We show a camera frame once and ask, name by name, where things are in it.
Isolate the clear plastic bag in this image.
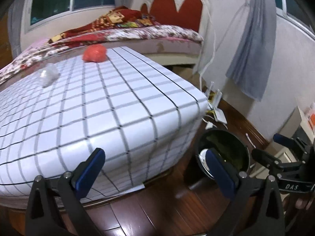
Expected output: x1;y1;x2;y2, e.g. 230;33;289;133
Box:
38;63;60;88

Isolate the red plastic bag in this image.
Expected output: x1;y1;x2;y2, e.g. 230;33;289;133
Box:
82;44;107;63

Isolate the black trash bin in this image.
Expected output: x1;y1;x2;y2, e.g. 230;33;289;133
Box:
194;129;250;180

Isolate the person's right hand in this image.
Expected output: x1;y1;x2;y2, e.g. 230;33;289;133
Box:
295;197;314;210

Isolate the white appliance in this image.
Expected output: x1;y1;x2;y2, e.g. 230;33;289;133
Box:
278;107;314;162

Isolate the grey curtain right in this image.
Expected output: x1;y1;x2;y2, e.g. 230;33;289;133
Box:
226;0;277;102

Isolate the white grid tablecloth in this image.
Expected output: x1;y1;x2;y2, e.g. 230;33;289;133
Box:
1;46;207;200

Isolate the cardboard box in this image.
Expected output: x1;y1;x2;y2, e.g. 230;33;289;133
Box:
172;65;194;80

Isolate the right window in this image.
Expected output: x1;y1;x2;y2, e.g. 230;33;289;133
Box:
275;0;314;35

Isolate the bed with floral sheet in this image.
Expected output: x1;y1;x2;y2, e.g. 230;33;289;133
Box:
1;25;203;84

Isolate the pink blanket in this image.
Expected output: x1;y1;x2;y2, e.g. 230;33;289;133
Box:
15;38;49;60

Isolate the red scalloped headboard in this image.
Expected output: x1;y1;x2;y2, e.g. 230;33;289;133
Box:
140;0;203;32

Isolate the grey curtain left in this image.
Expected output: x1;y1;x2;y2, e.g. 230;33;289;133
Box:
7;0;25;59

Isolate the red patterned blanket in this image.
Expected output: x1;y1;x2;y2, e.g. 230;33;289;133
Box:
48;6;160;44

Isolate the white cable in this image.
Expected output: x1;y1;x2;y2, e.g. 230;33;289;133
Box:
198;0;250;97

